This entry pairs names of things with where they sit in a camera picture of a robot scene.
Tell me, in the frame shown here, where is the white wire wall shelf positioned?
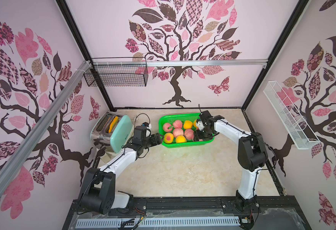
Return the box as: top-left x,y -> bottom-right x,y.
263,81 -> 321,150

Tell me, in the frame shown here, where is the mint and steel toaster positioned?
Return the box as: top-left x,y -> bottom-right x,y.
90,112 -> 133,154

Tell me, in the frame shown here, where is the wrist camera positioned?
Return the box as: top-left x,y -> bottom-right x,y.
197,110 -> 214,130
132,122 -> 152,141

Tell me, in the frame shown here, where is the left aluminium rail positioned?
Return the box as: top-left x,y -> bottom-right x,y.
0,60 -> 91,198

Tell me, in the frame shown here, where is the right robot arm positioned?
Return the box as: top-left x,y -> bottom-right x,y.
193,111 -> 268,212

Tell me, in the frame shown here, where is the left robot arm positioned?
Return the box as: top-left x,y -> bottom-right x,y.
77,133 -> 163,214

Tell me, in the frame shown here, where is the pink peach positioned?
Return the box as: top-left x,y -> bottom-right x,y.
184,129 -> 194,140
172,128 -> 184,138
163,123 -> 174,133
172,120 -> 183,128

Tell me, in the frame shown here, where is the black wire wall basket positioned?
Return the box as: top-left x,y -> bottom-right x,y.
84,57 -> 148,87

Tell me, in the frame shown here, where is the aluminium rail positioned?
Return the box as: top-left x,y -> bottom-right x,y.
0,60 -> 91,198
93,59 -> 268,67

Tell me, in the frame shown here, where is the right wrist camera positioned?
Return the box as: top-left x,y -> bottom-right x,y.
197,110 -> 214,130

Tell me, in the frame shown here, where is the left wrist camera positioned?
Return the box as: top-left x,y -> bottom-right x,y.
132,122 -> 152,141

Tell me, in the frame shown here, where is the white slotted cable duct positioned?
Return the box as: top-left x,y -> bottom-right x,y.
75,216 -> 241,230

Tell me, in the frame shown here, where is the pink peach front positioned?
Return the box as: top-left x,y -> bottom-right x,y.
163,123 -> 174,133

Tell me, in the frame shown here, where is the back aluminium rail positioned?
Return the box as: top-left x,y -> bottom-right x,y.
93,59 -> 268,67

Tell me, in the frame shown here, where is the green plastic basket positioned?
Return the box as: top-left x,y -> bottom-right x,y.
158,113 -> 215,148

